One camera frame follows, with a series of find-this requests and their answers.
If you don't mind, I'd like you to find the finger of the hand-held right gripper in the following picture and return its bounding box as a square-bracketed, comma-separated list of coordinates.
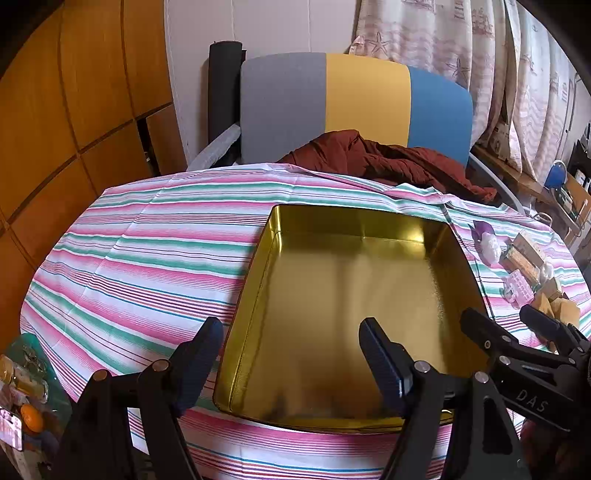
[459, 308, 522, 365]
[519, 305, 583, 356]

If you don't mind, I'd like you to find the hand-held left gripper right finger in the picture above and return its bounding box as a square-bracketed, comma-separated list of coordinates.
[359, 316, 532, 480]

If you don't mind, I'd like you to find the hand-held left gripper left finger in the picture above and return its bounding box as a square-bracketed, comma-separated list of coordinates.
[53, 316, 225, 480]

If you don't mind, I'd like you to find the pink packet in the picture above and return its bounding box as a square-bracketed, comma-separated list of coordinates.
[502, 271, 532, 304]

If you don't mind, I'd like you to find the beige box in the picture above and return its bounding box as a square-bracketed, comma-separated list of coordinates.
[510, 232, 546, 264]

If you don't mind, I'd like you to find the gold tin box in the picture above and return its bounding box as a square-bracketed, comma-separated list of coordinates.
[212, 204, 492, 435]

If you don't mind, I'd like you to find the yellow sponge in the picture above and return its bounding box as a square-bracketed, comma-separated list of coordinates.
[551, 300, 581, 326]

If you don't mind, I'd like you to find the yellow green long packet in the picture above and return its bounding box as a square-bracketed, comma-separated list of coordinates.
[501, 244, 543, 284]

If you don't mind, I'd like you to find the white bottle purple cap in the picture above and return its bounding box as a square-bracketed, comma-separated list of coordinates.
[478, 233, 502, 265]

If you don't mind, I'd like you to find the striped tablecloth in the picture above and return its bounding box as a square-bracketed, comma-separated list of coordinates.
[21, 161, 591, 480]

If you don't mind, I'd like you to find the blue desk lamp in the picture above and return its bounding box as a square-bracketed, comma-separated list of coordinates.
[544, 159, 568, 190]

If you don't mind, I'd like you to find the wooden desk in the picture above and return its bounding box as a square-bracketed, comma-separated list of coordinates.
[471, 143, 591, 245]

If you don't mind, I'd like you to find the orange fruit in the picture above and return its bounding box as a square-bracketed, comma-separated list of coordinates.
[21, 404, 44, 435]

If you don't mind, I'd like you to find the rust brown jacket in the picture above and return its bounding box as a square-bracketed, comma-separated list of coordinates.
[276, 129, 498, 204]

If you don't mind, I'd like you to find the glass jar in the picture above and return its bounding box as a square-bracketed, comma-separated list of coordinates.
[0, 355, 49, 402]

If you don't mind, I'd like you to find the printed cardboard box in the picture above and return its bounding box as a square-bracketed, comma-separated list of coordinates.
[487, 120, 509, 158]

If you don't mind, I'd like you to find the wooden board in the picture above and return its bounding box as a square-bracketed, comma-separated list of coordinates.
[145, 104, 185, 176]

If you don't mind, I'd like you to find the grey yellow blue chair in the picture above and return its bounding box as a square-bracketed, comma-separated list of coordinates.
[187, 52, 527, 215]

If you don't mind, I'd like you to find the black rolled mat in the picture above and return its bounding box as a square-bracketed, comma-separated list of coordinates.
[208, 41, 243, 144]

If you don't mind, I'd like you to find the wooden wardrobe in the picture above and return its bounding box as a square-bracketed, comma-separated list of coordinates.
[0, 0, 185, 352]

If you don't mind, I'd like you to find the pink patterned curtain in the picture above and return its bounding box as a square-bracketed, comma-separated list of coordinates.
[348, 0, 587, 171]

